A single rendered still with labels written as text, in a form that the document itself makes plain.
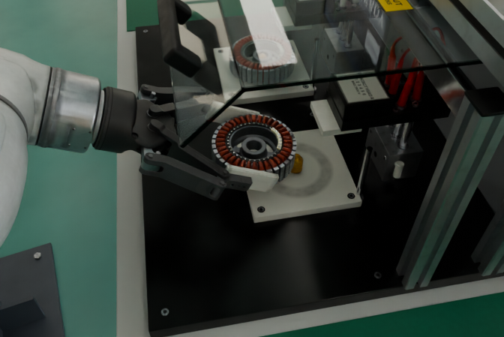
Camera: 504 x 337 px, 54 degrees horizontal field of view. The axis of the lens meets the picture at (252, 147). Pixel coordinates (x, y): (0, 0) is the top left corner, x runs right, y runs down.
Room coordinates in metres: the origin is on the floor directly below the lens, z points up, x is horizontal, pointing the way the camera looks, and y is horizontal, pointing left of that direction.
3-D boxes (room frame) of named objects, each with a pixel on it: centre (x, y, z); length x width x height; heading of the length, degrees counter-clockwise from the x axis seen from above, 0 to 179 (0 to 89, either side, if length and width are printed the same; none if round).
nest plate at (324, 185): (0.48, -0.06, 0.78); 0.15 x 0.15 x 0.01; 11
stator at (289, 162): (0.47, 0.00, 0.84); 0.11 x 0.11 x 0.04
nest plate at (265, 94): (0.72, -0.02, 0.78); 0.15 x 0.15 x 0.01; 11
